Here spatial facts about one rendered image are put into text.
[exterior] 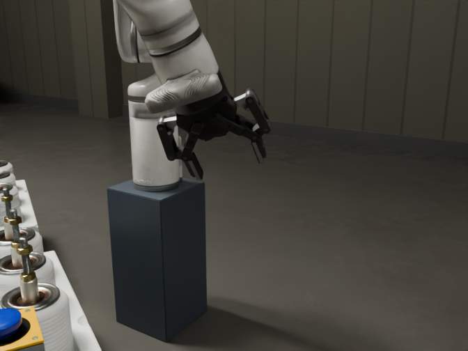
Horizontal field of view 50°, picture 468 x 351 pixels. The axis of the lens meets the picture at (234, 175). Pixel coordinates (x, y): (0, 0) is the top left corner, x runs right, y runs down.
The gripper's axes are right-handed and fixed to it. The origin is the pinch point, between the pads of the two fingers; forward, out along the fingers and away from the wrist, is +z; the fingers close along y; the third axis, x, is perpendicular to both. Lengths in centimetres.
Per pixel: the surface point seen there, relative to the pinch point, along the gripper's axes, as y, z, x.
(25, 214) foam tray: 59, 18, -31
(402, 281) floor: -21, 65, -28
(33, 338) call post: 17.1, -5.6, 29.0
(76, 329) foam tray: 27.7, 11.9, 12.9
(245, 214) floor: 21, 66, -71
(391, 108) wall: -44, 102, -170
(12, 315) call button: 19.3, -7.3, 27.1
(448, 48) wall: -74, 78, -168
